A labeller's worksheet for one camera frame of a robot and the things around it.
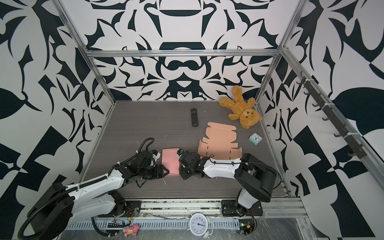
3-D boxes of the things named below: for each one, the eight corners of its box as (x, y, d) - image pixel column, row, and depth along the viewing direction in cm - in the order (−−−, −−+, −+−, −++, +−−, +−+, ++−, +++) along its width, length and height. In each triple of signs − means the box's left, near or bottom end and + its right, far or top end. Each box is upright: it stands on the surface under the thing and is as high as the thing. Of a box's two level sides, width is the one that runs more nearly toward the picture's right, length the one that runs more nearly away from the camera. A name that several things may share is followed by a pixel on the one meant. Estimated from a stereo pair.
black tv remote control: (191, 126, 108) (191, 124, 106) (190, 110, 118) (190, 107, 116) (198, 126, 108) (198, 123, 106) (196, 109, 118) (196, 107, 116)
